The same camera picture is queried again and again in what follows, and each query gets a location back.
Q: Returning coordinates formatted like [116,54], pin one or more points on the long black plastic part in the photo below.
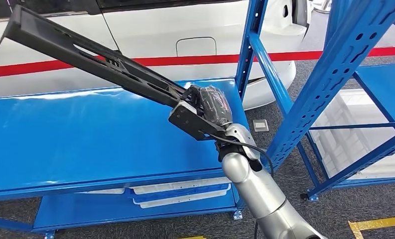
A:
[45,36]

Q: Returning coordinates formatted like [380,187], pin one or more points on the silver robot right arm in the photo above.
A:
[260,191]

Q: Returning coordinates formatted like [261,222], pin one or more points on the blue metal shelf rack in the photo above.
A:
[382,85]
[85,138]

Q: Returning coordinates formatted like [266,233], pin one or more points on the red barrier belt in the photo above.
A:
[200,60]

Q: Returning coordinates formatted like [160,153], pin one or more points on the grey floor outlet box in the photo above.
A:
[260,125]

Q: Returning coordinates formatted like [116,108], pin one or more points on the blue plastic crate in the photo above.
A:
[184,192]

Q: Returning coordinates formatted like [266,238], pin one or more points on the white car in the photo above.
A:
[151,29]

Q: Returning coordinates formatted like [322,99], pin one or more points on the large white plastic crate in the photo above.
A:
[349,138]

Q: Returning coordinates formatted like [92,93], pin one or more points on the yellow floor tape square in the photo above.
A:
[378,224]

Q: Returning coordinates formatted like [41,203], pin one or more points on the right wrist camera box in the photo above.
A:
[194,123]

